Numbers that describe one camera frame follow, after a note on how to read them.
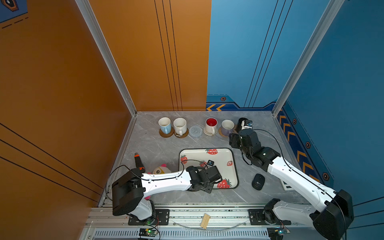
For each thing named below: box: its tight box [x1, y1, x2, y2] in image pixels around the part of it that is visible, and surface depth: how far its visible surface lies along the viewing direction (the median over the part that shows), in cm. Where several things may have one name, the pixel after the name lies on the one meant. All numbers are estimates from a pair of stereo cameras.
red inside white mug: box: [205, 117, 218, 135], surface depth 104 cm
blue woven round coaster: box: [189, 125, 203, 138], surface depth 110 cm
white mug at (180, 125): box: [173, 117, 187, 136], surface depth 104 cm
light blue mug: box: [158, 117, 172, 135], surface depth 102 cm
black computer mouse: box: [251, 173, 265, 191], surface depth 84 cm
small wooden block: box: [200, 213, 210, 230], surface depth 74 cm
